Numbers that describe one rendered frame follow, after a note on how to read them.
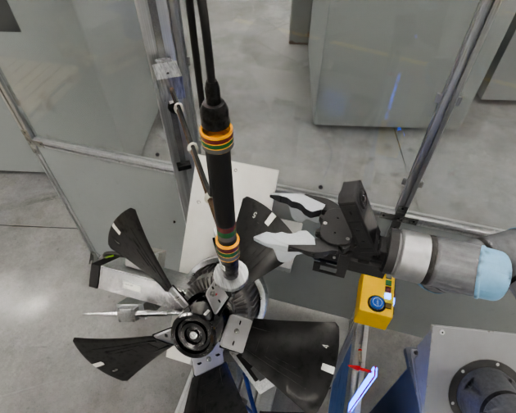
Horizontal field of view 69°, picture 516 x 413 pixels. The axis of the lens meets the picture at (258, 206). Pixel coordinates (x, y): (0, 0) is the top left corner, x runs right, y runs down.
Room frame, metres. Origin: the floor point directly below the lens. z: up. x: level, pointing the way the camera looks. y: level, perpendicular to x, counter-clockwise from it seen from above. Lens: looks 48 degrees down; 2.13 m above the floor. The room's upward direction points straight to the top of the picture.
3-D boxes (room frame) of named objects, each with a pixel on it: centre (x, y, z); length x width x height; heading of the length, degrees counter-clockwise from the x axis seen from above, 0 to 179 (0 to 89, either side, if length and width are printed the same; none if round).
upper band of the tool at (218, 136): (0.40, 0.05, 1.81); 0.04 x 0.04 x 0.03
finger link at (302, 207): (0.42, -0.07, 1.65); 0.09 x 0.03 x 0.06; 52
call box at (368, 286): (0.58, -0.37, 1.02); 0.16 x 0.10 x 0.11; 164
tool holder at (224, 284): (0.41, 0.06, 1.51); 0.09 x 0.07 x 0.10; 19
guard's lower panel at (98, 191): (1.09, -0.15, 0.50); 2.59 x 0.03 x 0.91; 74
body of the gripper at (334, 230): (0.35, -0.15, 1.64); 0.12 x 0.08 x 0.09; 73
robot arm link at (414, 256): (0.33, -0.23, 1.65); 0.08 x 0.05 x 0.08; 163
